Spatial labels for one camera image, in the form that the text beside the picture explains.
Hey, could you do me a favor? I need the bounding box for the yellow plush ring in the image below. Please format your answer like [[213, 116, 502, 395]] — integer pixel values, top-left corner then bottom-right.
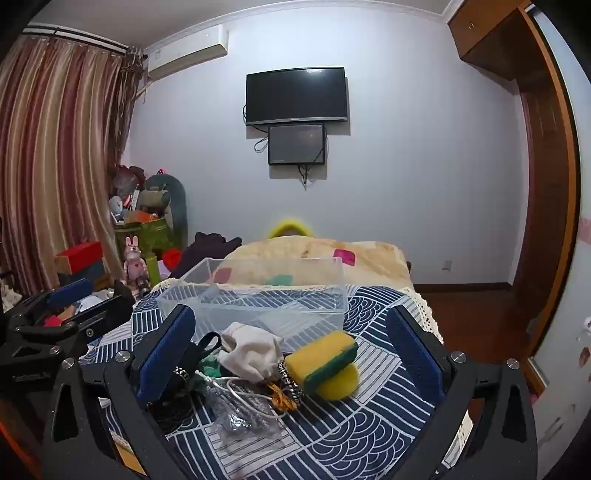
[[267, 217, 316, 240]]

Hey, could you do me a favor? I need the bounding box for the yellow and green sponge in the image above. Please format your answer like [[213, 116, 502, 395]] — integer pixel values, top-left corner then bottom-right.
[[283, 329, 359, 396]]

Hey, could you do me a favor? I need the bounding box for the red box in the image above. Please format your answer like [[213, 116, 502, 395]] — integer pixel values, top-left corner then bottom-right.
[[55, 240, 105, 273]]

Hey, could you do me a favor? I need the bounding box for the green cardboard box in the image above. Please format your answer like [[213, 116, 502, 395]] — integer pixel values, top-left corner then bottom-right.
[[114, 216, 179, 260]]

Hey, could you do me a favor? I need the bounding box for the green cloth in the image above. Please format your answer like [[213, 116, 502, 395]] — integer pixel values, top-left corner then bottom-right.
[[191, 353, 223, 385]]

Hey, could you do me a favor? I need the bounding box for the clear plastic storage box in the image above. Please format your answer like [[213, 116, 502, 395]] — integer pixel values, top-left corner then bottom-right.
[[156, 257, 348, 354]]

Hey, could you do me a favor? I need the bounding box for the pink rabbit toy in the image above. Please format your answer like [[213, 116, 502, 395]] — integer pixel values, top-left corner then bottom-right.
[[123, 235, 148, 283]]

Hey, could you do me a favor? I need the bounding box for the plain yellow sponge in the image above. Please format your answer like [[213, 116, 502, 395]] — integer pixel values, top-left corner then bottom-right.
[[316, 363, 360, 401]]

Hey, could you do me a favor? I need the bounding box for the white cable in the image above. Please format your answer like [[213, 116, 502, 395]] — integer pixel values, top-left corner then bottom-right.
[[202, 376, 288, 422]]

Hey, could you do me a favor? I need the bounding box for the small black wall monitor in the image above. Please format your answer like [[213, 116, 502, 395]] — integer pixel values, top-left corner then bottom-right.
[[268, 123, 328, 166]]

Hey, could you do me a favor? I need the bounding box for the white cloth pouch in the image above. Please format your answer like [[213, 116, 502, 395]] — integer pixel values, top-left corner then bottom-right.
[[217, 322, 284, 384]]

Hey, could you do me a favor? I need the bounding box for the black clothing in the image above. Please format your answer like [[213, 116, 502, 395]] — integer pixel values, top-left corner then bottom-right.
[[177, 231, 243, 278]]

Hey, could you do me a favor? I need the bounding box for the cream printed blanket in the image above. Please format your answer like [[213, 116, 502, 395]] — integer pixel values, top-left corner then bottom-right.
[[223, 235, 412, 289]]

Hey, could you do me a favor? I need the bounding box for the black strap pouch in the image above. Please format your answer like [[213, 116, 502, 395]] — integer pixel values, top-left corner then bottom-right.
[[174, 331, 223, 394]]

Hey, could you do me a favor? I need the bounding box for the grey plush toy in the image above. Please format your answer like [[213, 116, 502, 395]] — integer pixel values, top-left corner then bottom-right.
[[138, 174, 188, 246]]

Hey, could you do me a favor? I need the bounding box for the clear plastic bag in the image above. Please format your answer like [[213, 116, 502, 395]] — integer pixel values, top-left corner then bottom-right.
[[202, 383, 283, 449]]

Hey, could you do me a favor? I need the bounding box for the striped red and beige curtain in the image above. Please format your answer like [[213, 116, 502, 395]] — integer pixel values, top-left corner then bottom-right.
[[0, 34, 145, 297]]

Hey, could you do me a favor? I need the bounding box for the blue patterned cloth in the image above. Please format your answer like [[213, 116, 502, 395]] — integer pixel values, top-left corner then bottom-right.
[[78, 283, 472, 480]]

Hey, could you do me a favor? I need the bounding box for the large black wall television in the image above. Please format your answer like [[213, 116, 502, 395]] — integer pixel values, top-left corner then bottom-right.
[[245, 66, 348, 127]]

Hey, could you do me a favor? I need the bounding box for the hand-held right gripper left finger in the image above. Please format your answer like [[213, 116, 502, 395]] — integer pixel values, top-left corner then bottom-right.
[[41, 305, 200, 480]]

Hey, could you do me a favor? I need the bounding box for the brown wooden wardrobe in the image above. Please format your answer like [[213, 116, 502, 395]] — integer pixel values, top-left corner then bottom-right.
[[446, 0, 581, 361]]

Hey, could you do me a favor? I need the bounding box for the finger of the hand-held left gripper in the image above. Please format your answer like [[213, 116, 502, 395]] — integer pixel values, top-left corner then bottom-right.
[[8, 281, 137, 366], [0, 278, 96, 334]]

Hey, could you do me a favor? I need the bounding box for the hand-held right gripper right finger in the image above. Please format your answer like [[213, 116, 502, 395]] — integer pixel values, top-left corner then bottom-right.
[[385, 304, 540, 480]]

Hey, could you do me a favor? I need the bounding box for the white air conditioner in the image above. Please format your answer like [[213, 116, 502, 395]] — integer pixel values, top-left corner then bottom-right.
[[146, 23, 230, 80]]

